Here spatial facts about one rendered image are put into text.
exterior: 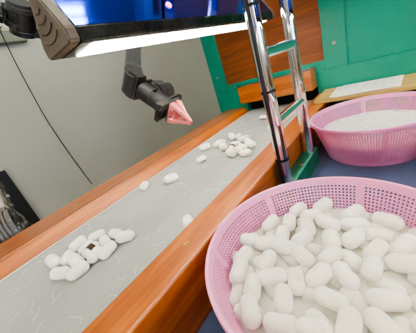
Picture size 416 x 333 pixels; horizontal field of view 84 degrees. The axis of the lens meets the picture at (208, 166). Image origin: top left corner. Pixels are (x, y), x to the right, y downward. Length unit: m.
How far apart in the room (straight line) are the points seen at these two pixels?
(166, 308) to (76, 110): 2.45
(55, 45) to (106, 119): 2.37
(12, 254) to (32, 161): 1.93
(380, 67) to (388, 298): 0.77
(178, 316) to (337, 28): 0.89
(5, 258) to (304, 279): 0.53
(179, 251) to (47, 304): 0.21
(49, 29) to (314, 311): 0.43
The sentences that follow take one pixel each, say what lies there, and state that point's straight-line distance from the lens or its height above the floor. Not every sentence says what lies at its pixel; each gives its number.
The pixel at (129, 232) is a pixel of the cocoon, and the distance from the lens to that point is 0.43.
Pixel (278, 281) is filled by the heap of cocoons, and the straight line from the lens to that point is 0.29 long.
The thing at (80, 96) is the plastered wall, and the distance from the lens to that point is 2.68.
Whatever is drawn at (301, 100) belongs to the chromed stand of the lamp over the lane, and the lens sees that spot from 0.55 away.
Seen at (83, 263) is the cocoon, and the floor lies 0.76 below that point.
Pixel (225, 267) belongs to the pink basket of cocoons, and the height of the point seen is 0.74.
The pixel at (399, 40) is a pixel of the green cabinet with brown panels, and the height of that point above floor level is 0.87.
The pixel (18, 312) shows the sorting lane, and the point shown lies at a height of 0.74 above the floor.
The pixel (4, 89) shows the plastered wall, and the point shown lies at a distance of 2.54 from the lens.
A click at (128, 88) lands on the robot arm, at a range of 0.81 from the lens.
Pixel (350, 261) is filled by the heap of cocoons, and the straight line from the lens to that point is 0.31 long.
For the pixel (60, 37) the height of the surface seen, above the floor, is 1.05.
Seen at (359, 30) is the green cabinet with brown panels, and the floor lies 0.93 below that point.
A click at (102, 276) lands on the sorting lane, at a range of 0.41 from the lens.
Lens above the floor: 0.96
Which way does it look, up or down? 22 degrees down
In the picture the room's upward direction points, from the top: 19 degrees counter-clockwise
